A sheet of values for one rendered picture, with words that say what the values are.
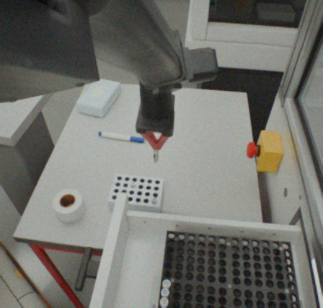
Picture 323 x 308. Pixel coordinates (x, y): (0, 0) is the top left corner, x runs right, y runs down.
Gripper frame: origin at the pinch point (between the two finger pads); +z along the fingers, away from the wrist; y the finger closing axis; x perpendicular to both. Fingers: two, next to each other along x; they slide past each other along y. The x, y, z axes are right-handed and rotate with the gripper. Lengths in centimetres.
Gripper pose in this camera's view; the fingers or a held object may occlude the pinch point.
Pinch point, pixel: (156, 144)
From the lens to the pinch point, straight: 62.3
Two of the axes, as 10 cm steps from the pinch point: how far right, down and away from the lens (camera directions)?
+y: 0.8, -7.2, 6.9
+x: -10.0, -0.6, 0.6
